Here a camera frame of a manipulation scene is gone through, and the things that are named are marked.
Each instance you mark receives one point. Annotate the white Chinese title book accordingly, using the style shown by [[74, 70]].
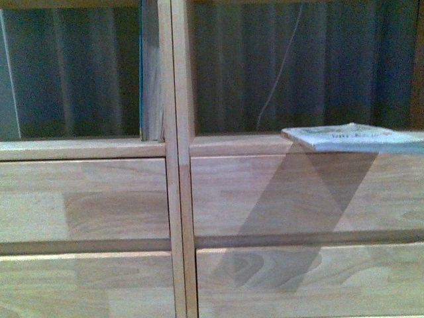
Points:
[[355, 137]]

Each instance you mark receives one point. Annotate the right wooden shelf unit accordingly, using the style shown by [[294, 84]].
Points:
[[192, 145]]

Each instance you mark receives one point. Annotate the wooden shelf unit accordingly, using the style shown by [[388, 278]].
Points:
[[116, 149], [192, 145]]

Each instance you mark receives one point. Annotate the left wooden shelf unit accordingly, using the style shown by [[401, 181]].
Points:
[[116, 149]]

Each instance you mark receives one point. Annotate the upper right wooden drawer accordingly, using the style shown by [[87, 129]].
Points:
[[301, 193]]

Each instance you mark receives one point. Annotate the wooden drawer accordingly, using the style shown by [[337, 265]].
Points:
[[111, 284], [329, 281], [301, 193], [84, 200]]

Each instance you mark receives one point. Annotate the lower left wooden drawer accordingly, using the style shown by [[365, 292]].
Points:
[[111, 284]]

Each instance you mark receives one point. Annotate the blue spine standing book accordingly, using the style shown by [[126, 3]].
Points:
[[151, 105]]

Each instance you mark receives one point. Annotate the dark pleated curtain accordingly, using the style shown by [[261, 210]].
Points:
[[70, 69]]

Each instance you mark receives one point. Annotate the upper left wooden drawer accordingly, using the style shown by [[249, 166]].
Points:
[[84, 200]]

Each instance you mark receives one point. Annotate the lower right wooden drawer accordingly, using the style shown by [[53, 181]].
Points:
[[329, 281]]

